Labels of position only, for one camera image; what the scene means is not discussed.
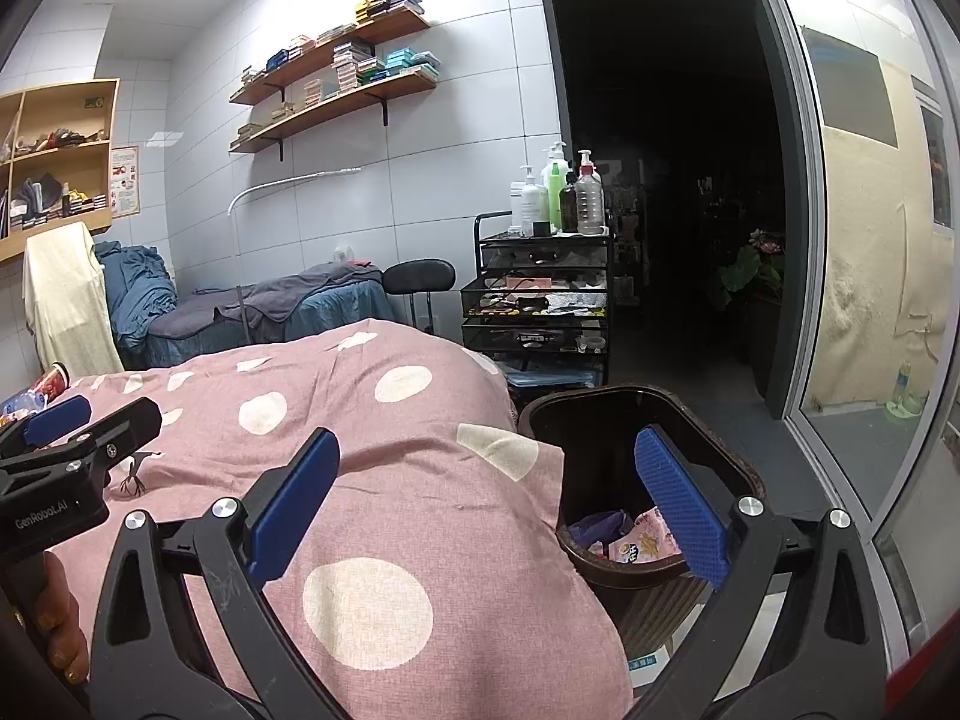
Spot purple plastic packet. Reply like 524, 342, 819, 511
566, 510, 635, 552

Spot green potted plant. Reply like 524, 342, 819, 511
716, 232, 786, 308

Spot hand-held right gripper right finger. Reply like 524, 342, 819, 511
632, 424, 891, 720

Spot wall poster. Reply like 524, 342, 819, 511
109, 144, 142, 218

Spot pink snack packet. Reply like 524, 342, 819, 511
607, 506, 687, 565

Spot green pump bottle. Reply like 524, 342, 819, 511
546, 141, 575, 232

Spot black mesh cart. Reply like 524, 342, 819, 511
461, 211, 614, 391

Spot small black twig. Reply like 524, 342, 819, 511
105, 450, 162, 497

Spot wooden wall cabinet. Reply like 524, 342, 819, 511
0, 77, 121, 263

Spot dark brown trash bin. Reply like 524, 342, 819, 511
517, 384, 766, 661

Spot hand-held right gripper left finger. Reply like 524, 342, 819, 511
88, 426, 344, 720

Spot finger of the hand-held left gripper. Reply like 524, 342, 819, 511
19, 394, 95, 447
0, 396, 164, 490

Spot blue massage bed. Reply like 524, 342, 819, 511
142, 262, 398, 372

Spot white arched floor lamp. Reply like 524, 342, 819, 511
227, 167, 365, 346

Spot cream towel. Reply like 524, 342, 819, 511
22, 221, 125, 380

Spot pile of blue sheets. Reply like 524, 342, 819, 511
94, 240, 179, 350

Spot row of small boxes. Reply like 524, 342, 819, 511
241, 0, 425, 87

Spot grey blanket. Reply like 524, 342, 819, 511
150, 262, 387, 338

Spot clear plastic bottle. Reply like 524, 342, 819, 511
0, 386, 42, 421

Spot wall shelves with boxes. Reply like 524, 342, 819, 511
236, 41, 440, 143

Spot person's left hand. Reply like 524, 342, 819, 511
15, 550, 92, 689

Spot red glossy panel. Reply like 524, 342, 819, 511
885, 645, 960, 698

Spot clear pump bottle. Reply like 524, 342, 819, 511
574, 150, 606, 236

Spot white paper sheet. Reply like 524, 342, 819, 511
626, 649, 672, 691

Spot pink polka dot blanket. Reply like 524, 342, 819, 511
45, 319, 635, 720

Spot black round stool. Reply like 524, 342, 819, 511
381, 259, 457, 335

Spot glass sliding door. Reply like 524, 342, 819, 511
754, 0, 960, 616

